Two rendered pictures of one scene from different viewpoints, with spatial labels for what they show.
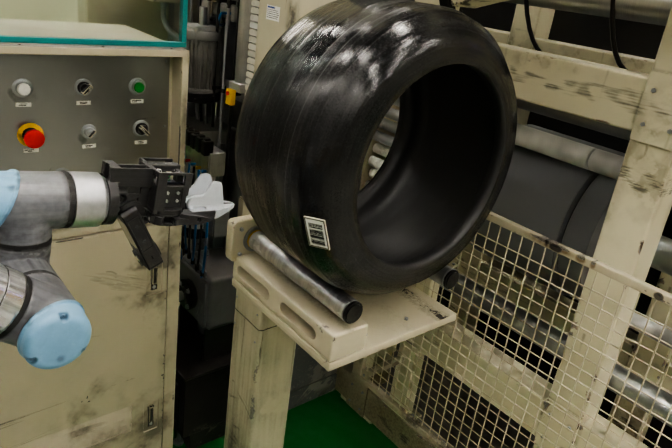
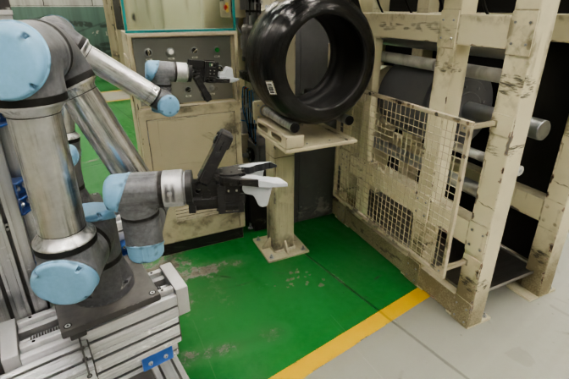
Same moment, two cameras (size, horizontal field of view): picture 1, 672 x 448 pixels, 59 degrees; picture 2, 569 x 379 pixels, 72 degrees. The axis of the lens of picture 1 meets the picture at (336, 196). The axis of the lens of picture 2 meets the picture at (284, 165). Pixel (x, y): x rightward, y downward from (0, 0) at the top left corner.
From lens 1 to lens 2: 0.80 m
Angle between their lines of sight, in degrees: 16
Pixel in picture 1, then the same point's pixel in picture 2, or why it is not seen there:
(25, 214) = (161, 73)
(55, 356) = (168, 111)
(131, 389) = not seen: hidden behind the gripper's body
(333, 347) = (286, 142)
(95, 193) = (184, 68)
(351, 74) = (278, 20)
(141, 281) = not seen: hidden behind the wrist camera
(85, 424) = not seen: hidden behind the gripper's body
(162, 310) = (234, 154)
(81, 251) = (196, 122)
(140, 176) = (200, 63)
